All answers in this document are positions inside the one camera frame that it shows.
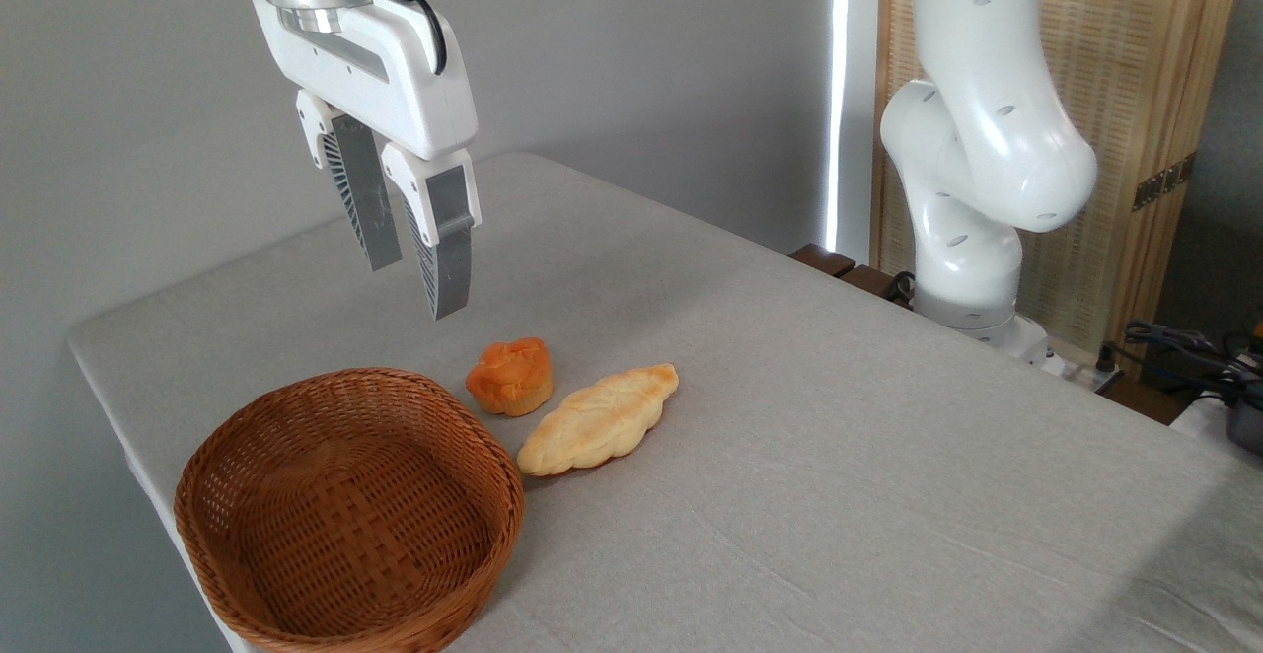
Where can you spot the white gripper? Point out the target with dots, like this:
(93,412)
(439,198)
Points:
(405,91)

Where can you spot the orange muffin bread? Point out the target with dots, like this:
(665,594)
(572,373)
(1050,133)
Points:
(508,377)

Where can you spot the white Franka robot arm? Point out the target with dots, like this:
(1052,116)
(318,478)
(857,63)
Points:
(987,140)

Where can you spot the long braided bread loaf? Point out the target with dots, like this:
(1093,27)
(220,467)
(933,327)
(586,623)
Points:
(592,421)

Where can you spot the brown wicker basket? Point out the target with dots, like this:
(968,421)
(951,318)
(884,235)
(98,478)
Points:
(345,535)

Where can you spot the grey tablecloth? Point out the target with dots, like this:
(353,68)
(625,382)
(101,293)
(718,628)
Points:
(839,436)

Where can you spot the wooden folding screen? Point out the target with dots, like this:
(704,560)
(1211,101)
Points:
(1115,91)

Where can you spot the metal screen hinge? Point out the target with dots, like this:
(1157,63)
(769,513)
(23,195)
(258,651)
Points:
(1164,181)

